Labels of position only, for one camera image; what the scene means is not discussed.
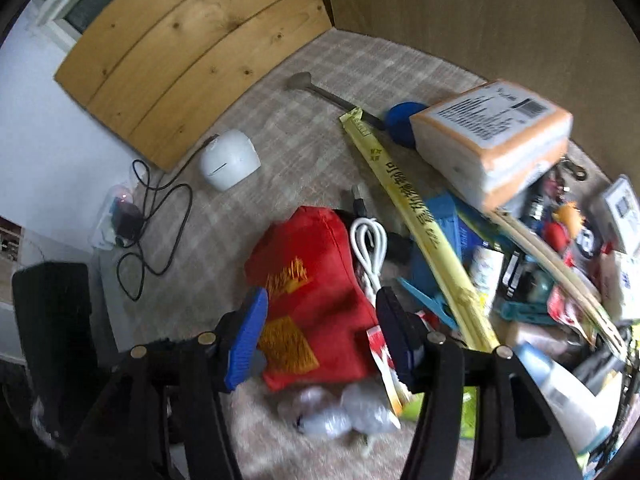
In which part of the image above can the pine wooden board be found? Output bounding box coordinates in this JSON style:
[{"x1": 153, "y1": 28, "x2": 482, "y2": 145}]
[{"x1": 54, "y1": 0, "x2": 334, "y2": 172}]

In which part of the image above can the dark plug adapter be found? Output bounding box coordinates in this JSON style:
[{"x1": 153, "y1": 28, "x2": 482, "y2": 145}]
[{"x1": 112, "y1": 199, "x2": 144, "y2": 239}]

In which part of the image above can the white digital timer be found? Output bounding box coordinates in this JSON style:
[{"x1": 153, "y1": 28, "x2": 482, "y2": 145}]
[{"x1": 589, "y1": 175, "x2": 640, "y2": 256}]

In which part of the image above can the blue round lid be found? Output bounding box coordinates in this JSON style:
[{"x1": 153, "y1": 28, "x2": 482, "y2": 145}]
[{"x1": 386, "y1": 102, "x2": 429, "y2": 149}]

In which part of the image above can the red white packet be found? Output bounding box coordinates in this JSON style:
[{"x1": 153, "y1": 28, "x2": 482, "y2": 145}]
[{"x1": 366, "y1": 324, "x2": 413, "y2": 417}]

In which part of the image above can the orange white tissue pack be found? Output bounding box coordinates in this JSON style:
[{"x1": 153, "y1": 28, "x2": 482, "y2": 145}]
[
  {"x1": 409, "y1": 79, "x2": 574, "y2": 173},
  {"x1": 447, "y1": 140, "x2": 570, "y2": 212}
]

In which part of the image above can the blue round packet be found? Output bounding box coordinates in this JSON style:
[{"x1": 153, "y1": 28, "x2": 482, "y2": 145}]
[{"x1": 396, "y1": 276, "x2": 459, "y2": 332}]

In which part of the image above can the bamboo chopstick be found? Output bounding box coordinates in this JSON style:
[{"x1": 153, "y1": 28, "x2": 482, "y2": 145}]
[
  {"x1": 487, "y1": 209, "x2": 626, "y2": 347},
  {"x1": 500, "y1": 230, "x2": 629, "y2": 362}
]

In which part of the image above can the white window frame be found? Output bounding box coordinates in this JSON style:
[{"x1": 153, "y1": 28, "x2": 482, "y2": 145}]
[{"x1": 34, "y1": 0, "x2": 151, "y2": 47}]

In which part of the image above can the red cloth bag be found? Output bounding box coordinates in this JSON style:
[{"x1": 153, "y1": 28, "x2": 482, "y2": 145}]
[{"x1": 244, "y1": 205, "x2": 392, "y2": 394}]

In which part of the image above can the red toy figure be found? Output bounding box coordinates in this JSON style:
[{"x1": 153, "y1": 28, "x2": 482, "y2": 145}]
[{"x1": 541, "y1": 219, "x2": 572, "y2": 252}]

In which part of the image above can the white plastic bottle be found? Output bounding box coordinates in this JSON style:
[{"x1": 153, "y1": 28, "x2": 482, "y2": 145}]
[{"x1": 509, "y1": 341, "x2": 622, "y2": 457}]

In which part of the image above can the small white tube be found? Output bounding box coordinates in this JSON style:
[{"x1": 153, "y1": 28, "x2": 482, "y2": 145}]
[{"x1": 471, "y1": 246, "x2": 507, "y2": 307}]

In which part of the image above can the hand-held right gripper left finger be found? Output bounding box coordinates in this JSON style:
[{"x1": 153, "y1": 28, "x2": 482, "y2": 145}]
[{"x1": 62, "y1": 287, "x2": 271, "y2": 480}]

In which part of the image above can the brown wooden panel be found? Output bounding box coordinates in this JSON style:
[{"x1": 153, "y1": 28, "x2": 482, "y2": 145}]
[{"x1": 320, "y1": 0, "x2": 640, "y2": 161}]

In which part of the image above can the metal keychain clasp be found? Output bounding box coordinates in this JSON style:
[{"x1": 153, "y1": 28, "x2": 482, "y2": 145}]
[{"x1": 559, "y1": 156, "x2": 589, "y2": 182}]

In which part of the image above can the yellow chopstick wrapper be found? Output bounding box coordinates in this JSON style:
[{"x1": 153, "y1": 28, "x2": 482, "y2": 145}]
[{"x1": 339, "y1": 107, "x2": 502, "y2": 352}]

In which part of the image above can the grey metal spoon tool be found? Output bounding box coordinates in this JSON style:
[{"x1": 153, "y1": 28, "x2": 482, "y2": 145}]
[{"x1": 286, "y1": 72, "x2": 387, "y2": 132}]

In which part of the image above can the clear plastic bag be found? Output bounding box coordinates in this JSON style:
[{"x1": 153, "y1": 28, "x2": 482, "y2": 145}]
[{"x1": 276, "y1": 381, "x2": 402, "y2": 442}]

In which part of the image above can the white round device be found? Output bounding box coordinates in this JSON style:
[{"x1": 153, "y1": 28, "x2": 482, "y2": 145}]
[{"x1": 200, "y1": 129, "x2": 262, "y2": 192}]

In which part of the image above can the orange toy figure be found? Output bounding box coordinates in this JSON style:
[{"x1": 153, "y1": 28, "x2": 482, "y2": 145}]
[{"x1": 554, "y1": 201, "x2": 584, "y2": 227}]

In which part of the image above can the red snack packet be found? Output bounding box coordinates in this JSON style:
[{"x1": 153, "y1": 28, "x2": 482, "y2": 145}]
[{"x1": 546, "y1": 280, "x2": 592, "y2": 333}]

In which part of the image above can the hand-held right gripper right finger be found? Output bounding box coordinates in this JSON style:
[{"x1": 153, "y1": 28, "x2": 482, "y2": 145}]
[{"x1": 376, "y1": 287, "x2": 586, "y2": 480}]

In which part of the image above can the black cable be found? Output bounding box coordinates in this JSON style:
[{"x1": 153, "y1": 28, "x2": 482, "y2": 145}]
[{"x1": 116, "y1": 135, "x2": 216, "y2": 302}]

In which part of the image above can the black usb plug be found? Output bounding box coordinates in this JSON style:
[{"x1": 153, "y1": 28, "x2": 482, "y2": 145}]
[{"x1": 350, "y1": 185, "x2": 372, "y2": 217}]

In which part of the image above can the white power strip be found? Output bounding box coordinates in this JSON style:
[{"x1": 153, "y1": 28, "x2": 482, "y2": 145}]
[{"x1": 89, "y1": 184, "x2": 147, "y2": 252}]

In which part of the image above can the white usb cable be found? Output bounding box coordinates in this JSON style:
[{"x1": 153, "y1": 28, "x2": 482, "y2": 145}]
[{"x1": 348, "y1": 216, "x2": 389, "y2": 307}]

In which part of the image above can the small white tissue pack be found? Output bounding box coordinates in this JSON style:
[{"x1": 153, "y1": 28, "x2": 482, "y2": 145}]
[{"x1": 599, "y1": 250, "x2": 640, "y2": 322}]

